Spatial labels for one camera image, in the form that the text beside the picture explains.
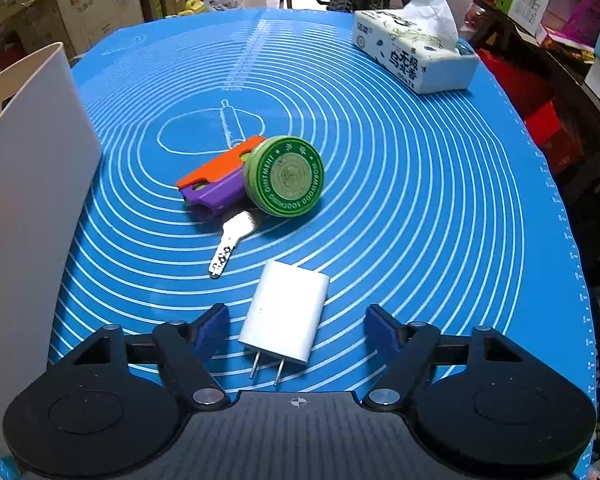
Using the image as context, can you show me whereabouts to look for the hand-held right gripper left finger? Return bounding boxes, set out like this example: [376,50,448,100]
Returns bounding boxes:
[70,302,231,407]

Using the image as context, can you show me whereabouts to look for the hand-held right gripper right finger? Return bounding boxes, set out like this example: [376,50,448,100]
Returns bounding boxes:
[362,303,523,408]

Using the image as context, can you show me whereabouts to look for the white wall charger plug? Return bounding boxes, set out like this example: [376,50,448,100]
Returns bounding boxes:
[237,260,331,387]

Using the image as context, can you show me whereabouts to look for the beige plastic storage bin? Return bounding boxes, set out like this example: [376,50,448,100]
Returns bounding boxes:
[0,42,103,461]

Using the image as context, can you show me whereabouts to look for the silver key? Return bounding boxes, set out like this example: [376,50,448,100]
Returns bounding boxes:
[208,211,258,279]

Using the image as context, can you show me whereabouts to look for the blue silicone baking mat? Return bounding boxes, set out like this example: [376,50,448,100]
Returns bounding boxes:
[0,7,597,480]

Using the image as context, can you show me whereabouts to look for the orange purple toy knife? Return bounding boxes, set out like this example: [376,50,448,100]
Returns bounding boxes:
[176,136,267,211]

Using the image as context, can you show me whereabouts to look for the round green ointment tin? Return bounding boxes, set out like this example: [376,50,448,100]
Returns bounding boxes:
[243,135,326,218]

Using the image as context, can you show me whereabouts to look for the red gift bags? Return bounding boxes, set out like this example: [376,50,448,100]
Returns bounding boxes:
[475,47,586,176]

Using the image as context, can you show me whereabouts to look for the white tissue pack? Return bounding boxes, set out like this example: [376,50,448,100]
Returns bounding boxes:
[351,0,481,95]

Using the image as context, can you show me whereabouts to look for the dark wooden side shelf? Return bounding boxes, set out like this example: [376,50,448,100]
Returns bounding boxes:
[472,0,600,161]

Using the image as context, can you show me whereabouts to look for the large printed cardboard box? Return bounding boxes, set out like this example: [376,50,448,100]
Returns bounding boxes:
[52,0,146,56]

